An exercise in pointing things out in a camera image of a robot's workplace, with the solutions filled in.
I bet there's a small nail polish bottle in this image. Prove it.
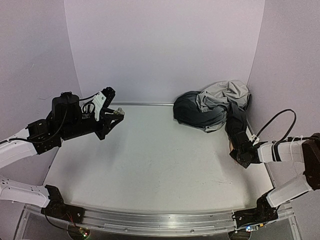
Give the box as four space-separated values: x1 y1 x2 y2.
113 107 125 116

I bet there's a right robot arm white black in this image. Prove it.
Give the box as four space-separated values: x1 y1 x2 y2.
230 132 320 228

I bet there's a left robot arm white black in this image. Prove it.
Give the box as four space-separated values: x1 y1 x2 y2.
0 87 125 219

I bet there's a grey crumpled cloth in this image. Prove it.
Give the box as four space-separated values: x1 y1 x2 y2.
173 80 251 133

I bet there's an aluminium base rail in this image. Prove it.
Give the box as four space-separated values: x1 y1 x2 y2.
23 197 298 235

